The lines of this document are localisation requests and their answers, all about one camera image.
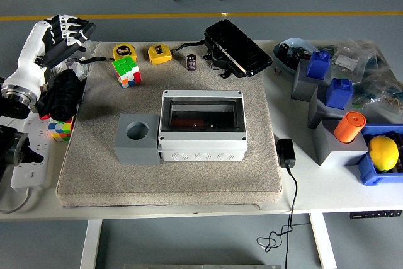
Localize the white power strip cord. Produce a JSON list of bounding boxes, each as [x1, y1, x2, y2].
[[0, 186, 35, 215]]

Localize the grey holder block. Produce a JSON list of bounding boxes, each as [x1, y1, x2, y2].
[[307, 84, 355, 130], [113, 113, 161, 166], [290, 59, 332, 102], [313, 119, 370, 167]]

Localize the white table leg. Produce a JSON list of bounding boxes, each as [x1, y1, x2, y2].
[[80, 219, 103, 269], [309, 213, 338, 269]]

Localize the small black capacitor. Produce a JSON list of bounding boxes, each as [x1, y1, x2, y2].
[[185, 54, 198, 71]]

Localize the transparent junction box lid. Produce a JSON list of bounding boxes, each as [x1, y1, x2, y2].
[[160, 89, 246, 135]]

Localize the black table control panel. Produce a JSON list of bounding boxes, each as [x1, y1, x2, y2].
[[349, 209, 403, 219]]

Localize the clear bags of components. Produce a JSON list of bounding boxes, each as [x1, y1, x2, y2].
[[319, 39, 403, 125]]

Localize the clear bags of parts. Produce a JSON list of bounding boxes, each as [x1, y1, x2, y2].
[[52, 40, 101, 84]]

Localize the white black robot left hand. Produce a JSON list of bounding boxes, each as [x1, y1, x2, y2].
[[2, 14, 97, 95]]

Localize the yellow lemon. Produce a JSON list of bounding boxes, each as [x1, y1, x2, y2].
[[368, 135, 400, 173]]

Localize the black adapter cord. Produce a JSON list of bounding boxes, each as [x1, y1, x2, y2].
[[256, 166, 311, 269]]

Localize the white junction box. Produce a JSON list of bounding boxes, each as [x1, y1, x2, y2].
[[156, 89, 249, 162]]

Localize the yellow tape measure round label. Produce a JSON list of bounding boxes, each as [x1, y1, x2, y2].
[[112, 43, 139, 62]]

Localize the white power strip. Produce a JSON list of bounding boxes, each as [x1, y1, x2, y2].
[[10, 111, 54, 192]]

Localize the blue plastic bin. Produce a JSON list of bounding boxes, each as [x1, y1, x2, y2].
[[356, 123, 403, 186]]

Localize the black glossy case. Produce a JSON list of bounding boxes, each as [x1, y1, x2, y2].
[[203, 19, 273, 79]]

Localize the black power adapter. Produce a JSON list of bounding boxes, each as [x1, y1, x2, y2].
[[276, 138, 297, 169]]

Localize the rubik's cube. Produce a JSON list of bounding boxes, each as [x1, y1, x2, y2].
[[47, 116, 75, 142], [112, 56, 142, 89]]

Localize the black strap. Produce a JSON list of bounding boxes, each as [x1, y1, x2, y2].
[[172, 40, 205, 52]]

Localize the black lanyard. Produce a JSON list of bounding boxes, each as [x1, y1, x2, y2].
[[74, 57, 115, 64]]

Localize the blue plastic block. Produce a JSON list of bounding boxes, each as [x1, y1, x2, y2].
[[324, 77, 354, 110], [305, 50, 331, 81]]

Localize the black cloth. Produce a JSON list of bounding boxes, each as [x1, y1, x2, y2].
[[36, 69, 86, 121]]

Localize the light blue dish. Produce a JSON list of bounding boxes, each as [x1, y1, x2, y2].
[[272, 37, 321, 76]]

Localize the grey-brown mat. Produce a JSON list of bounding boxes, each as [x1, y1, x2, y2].
[[56, 41, 283, 209]]

